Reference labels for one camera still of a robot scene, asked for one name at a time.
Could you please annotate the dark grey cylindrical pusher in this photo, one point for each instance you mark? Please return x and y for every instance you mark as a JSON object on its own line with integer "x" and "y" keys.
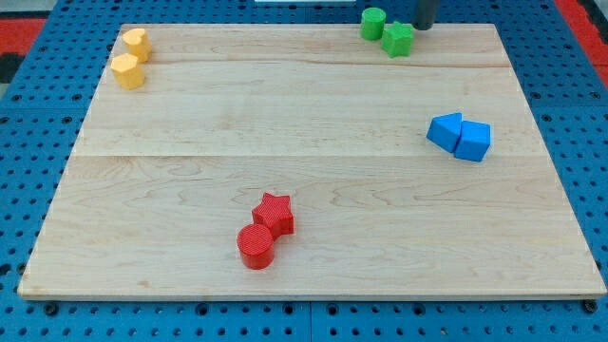
{"x": 425, "y": 14}

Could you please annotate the yellow hexagon block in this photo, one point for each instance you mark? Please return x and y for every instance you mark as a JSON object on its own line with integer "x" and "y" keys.
{"x": 127, "y": 71}

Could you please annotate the yellow heart block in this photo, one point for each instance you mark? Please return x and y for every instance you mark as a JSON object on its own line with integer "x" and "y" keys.
{"x": 137, "y": 43}

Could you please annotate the green star block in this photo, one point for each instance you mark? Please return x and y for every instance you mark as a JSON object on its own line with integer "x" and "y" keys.
{"x": 397, "y": 39}

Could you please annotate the green cylinder block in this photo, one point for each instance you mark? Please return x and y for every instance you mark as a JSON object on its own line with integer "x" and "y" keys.
{"x": 373, "y": 20}

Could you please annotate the blue triangle block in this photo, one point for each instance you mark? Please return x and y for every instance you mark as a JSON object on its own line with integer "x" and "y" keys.
{"x": 445, "y": 131}

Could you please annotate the blue cube block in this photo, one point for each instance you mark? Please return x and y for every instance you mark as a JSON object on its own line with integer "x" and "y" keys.
{"x": 474, "y": 141}

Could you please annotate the red star block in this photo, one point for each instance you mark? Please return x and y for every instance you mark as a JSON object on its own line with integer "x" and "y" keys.
{"x": 275, "y": 213}

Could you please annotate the red cylinder block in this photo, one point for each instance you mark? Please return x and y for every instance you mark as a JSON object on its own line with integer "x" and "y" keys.
{"x": 256, "y": 246}

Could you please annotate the wooden board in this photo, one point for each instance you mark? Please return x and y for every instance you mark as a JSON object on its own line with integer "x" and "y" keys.
{"x": 162, "y": 178}

